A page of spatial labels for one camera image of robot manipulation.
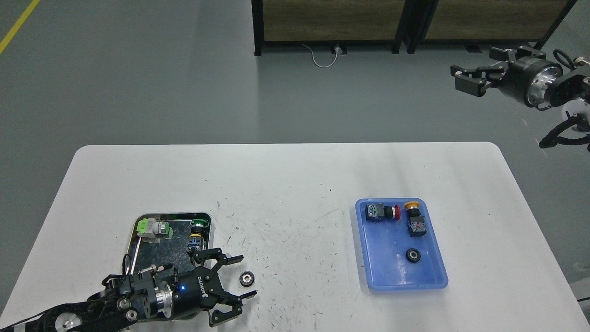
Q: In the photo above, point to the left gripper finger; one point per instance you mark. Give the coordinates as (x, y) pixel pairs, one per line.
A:
(199, 257)
(227, 306)

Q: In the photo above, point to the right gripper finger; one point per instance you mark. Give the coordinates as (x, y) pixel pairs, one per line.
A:
(475, 82)
(511, 55)

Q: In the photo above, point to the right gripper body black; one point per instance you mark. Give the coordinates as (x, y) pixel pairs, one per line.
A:
(528, 77)

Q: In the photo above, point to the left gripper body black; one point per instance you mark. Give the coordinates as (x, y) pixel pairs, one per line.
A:
(184, 295)

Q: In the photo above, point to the black gear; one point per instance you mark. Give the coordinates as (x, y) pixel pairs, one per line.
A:
(413, 255)
(247, 279)

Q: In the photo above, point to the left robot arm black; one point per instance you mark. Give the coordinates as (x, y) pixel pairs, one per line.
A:
(125, 301)

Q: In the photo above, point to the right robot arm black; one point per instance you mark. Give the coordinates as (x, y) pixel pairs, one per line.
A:
(571, 93)

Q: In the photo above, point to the silver metal tray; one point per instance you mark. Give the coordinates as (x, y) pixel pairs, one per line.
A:
(141, 255)

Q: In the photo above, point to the blue plastic tray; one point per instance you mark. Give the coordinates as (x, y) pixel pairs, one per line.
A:
(383, 245)

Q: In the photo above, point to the floor power socket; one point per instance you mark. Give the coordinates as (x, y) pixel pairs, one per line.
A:
(338, 50)

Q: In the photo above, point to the dark green push button switch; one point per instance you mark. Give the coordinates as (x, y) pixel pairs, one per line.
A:
(198, 236)

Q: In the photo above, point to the wooden cabinet right black frame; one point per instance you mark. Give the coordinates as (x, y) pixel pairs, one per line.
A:
(484, 22)

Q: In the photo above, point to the wooden cabinet black frame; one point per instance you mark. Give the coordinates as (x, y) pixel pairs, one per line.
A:
(330, 22)
(484, 22)

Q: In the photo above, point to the light green push button switch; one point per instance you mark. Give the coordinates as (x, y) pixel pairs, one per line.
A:
(150, 230)

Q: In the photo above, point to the yellow push button switch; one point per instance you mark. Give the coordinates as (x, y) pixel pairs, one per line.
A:
(416, 223)

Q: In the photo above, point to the red push button switch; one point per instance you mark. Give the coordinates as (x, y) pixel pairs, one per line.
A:
(380, 212)

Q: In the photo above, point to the wooden cabinet left black frame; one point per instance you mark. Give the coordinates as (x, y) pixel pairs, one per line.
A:
(330, 22)

